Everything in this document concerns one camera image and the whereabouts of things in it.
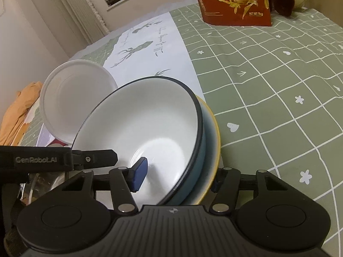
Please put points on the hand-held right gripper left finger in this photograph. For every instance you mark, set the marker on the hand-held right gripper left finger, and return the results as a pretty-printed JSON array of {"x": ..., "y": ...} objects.
[{"x": 139, "y": 175}]

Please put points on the dark red round object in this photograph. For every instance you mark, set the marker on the dark red round object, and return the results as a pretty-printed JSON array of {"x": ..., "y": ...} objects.
[{"x": 282, "y": 1}]

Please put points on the white deer print runner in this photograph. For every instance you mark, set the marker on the white deer print runner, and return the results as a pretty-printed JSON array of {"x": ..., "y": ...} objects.
[{"x": 160, "y": 53}]

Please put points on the white paper bowl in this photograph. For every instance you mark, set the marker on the white paper bowl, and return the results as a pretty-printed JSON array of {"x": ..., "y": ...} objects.
[{"x": 75, "y": 99}]

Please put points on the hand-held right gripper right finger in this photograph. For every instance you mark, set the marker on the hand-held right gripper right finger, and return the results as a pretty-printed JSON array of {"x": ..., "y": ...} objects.
[{"x": 227, "y": 182}]

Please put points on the red-brown snack bag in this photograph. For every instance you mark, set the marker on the red-brown snack bag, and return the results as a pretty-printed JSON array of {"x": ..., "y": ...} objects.
[{"x": 233, "y": 5}]

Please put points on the orange cloth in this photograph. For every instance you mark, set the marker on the orange cloth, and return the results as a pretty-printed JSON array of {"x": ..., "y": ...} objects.
[{"x": 18, "y": 112}]

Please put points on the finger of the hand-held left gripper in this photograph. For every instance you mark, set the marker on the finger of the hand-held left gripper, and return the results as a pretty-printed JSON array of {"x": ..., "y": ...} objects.
[{"x": 93, "y": 158}]

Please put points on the cream bowl with yellow rim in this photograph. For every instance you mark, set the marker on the cream bowl with yellow rim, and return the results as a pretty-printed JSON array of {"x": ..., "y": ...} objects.
[{"x": 211, "y": 139}]

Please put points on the green checkered blanket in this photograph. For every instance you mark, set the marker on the green checkered blanket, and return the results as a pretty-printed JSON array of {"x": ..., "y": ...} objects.
[{"x": 268, "y": 85}]

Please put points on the beige curtain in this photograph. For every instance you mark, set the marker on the beige curtain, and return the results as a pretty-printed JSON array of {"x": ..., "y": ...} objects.
[{"x": 75, "y": 13}]

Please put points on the beige padded headboard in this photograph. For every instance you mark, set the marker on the beige padded headboard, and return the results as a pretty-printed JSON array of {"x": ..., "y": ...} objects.
[{"x": 329, "y": 5}]

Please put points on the blue ceramic bowl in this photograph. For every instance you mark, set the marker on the blue ceramic bowl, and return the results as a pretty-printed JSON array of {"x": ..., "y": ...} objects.
[{"x": 150, "y": 128}]

